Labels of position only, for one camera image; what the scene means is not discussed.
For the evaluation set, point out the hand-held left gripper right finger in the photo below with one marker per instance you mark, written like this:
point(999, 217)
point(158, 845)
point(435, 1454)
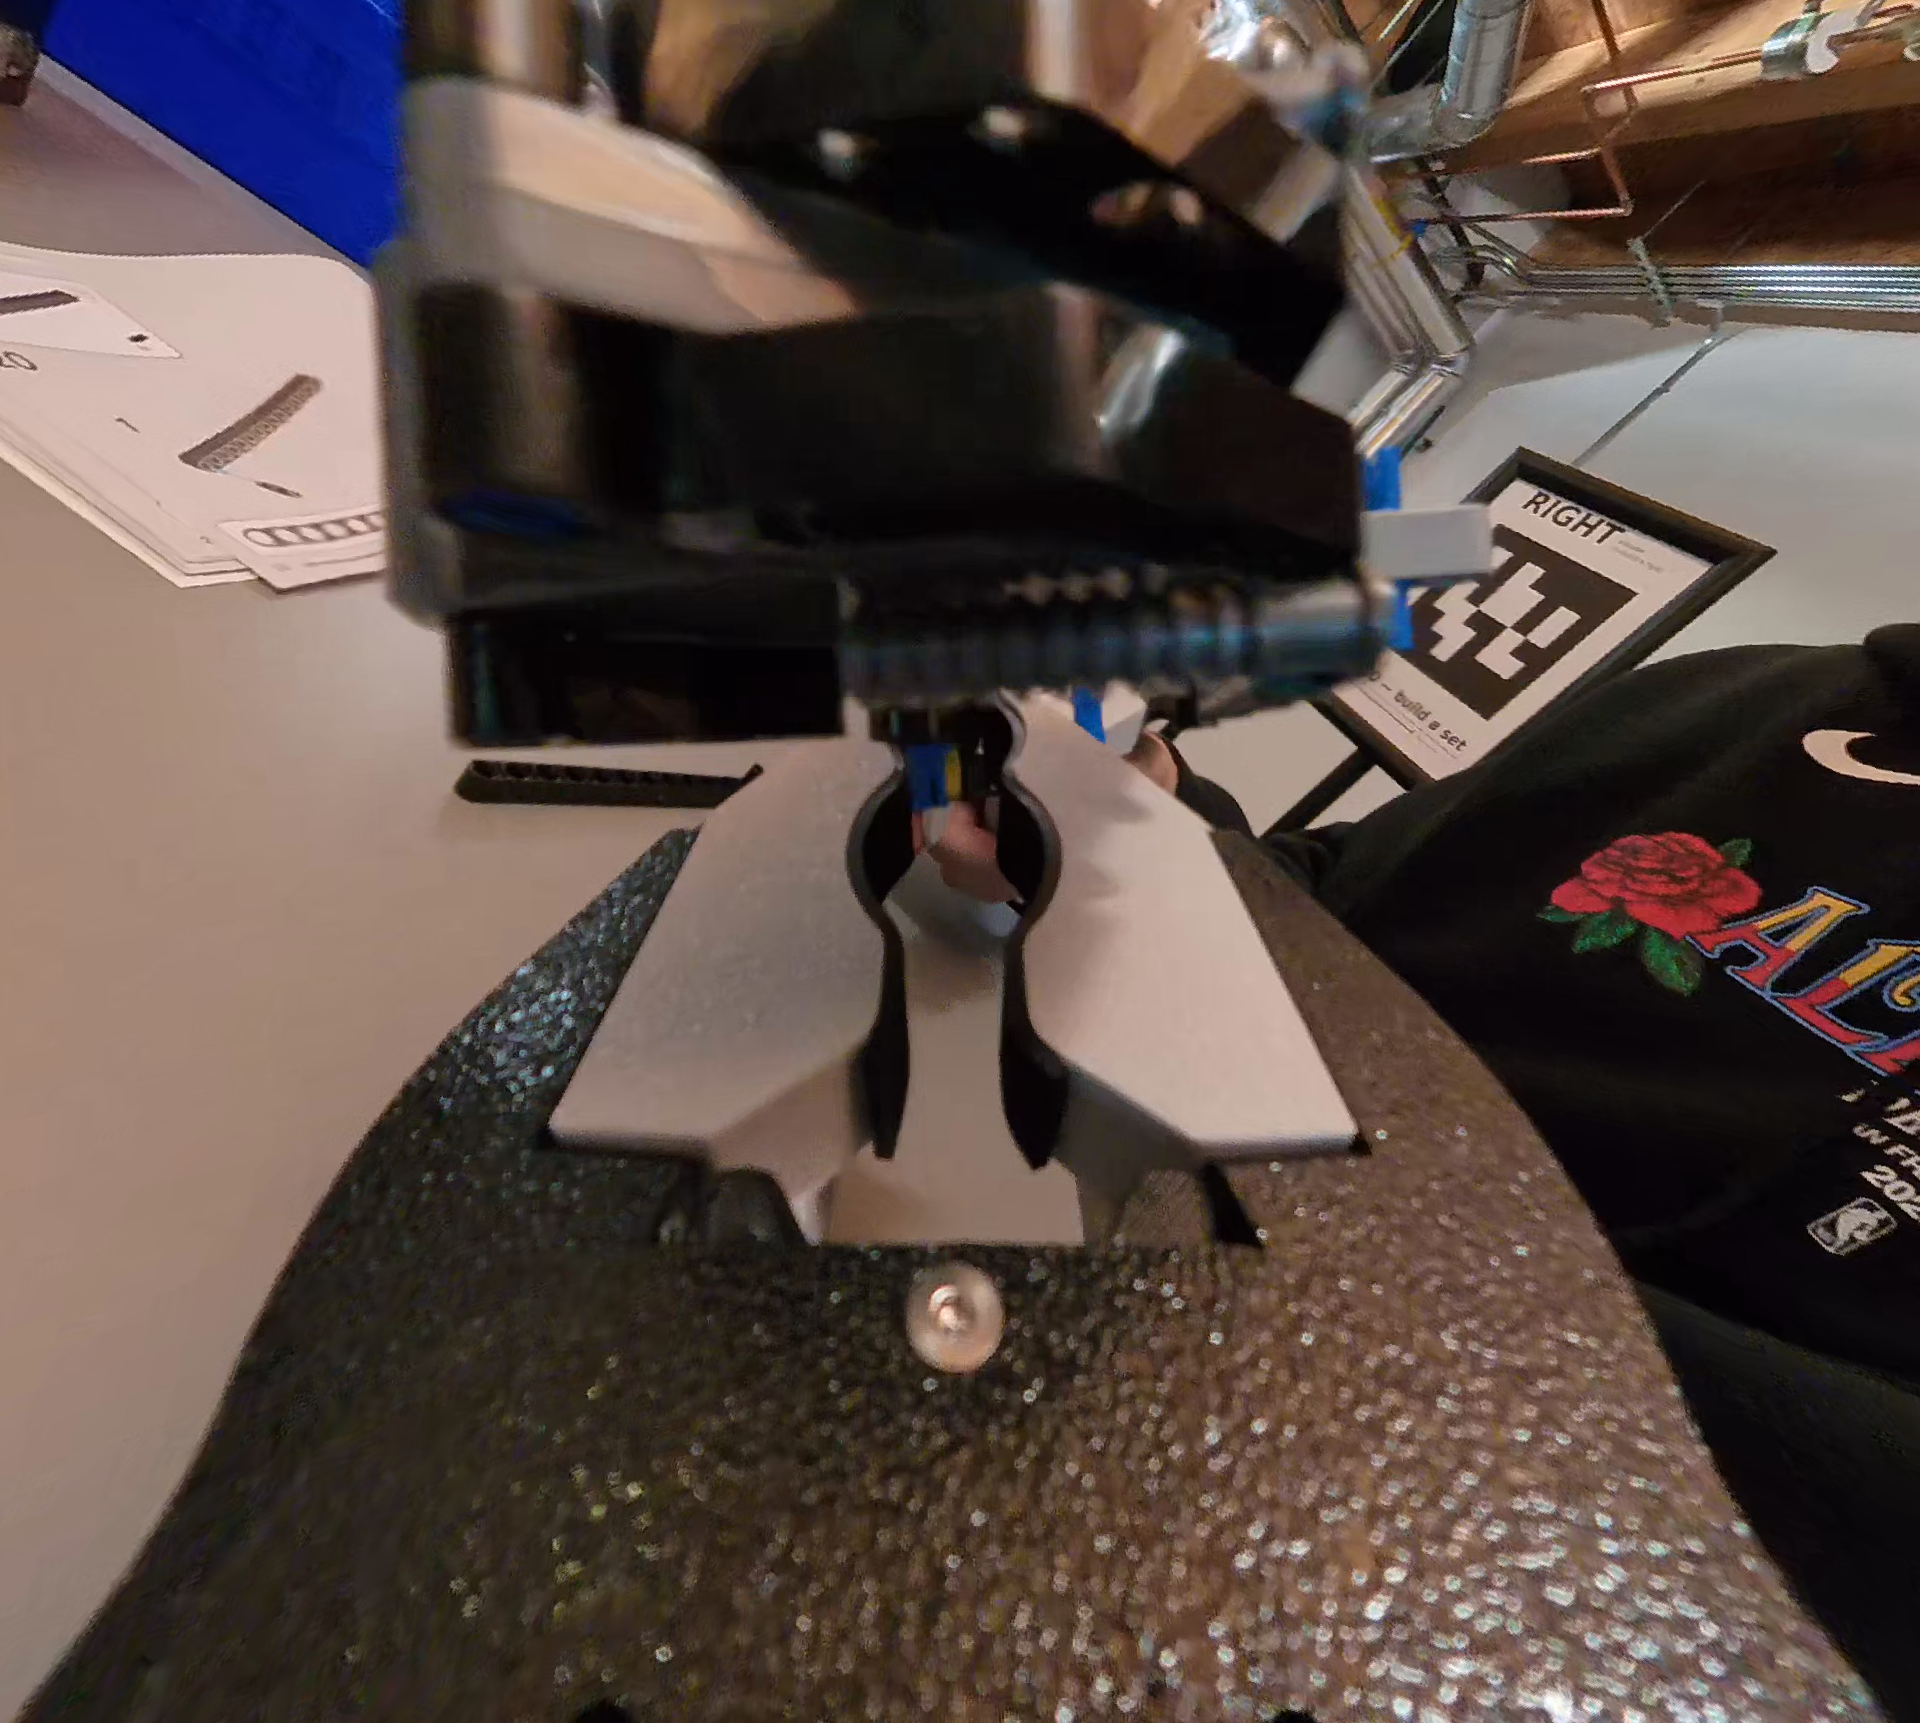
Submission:
point(1170, 1005)

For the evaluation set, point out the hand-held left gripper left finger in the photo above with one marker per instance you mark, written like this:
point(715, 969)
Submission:
point(721, 1005)

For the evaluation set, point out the toy brick vehicle frame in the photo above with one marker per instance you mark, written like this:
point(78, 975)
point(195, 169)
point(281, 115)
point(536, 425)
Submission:
point(901, 433)

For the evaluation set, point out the grey desk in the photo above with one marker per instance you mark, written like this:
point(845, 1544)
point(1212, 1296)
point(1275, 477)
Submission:
point(225, 975)

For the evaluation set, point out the black toothed toy beam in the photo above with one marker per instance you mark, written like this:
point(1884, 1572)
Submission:
point(601, 783)

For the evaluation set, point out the person in black sweatshirt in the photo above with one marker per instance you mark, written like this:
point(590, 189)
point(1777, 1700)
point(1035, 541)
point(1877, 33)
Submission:
point(1651, 1078)

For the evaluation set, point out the black framed marker sign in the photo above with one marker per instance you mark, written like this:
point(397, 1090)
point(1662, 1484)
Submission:
point(1530, 615)

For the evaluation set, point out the white instruction booklet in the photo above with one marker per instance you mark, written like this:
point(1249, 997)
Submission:
point(164, 433)

